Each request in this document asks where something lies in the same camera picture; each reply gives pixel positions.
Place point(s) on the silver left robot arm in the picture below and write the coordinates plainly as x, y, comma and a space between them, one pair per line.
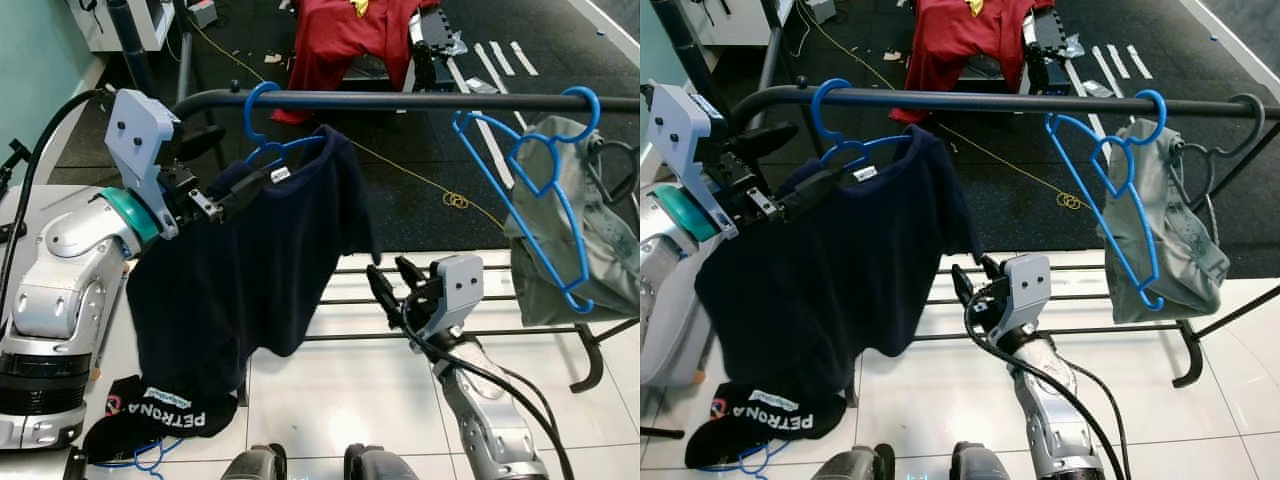
670, 300
60, 270

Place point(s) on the black Petronas garment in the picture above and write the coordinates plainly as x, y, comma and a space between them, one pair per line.
760, 430
150, 430

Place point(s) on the grey-green garment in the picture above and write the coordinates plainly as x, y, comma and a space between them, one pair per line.
1190, 260
600, 250

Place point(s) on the robot right leg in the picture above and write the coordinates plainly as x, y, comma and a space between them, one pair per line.
990, 465
385, 465

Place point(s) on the red shirt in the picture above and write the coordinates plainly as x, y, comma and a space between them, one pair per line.
340, 40
960, 40

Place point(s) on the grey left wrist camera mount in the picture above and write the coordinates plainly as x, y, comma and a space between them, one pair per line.
140, 130
680, 130

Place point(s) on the robot left leg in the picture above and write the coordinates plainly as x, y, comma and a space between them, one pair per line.
855, 465
255, 465

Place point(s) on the white cabinet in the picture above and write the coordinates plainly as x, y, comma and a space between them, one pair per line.
140, 25
750, 20

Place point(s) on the black stand pole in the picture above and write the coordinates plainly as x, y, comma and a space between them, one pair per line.
128, 45
700, 50

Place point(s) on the black hanger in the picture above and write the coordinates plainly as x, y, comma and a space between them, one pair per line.
1256, 108
612, 146

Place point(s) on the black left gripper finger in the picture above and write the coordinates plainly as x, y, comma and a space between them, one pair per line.
205, 140
245, 185
765, 140
815, 190

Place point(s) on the blue plastic hanger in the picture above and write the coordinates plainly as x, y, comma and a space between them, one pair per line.
250, 105
145, 462
816, 105
750, 462
1160, 105
594, 108

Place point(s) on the navy blue t-shirt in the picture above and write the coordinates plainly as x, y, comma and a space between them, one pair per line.
830, 280
250, 280

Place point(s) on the robot leg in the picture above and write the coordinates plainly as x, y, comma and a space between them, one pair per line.
385, 465
855, 465
255, 465
990, 465

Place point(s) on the black metal clothes rack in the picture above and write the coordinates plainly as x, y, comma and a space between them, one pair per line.
950, 97
400, 100

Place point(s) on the grey power adapter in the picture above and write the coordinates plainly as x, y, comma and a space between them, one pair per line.
202, 12
820, 10

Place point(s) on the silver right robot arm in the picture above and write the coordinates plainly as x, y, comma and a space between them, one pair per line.
490, 420
1050, 420

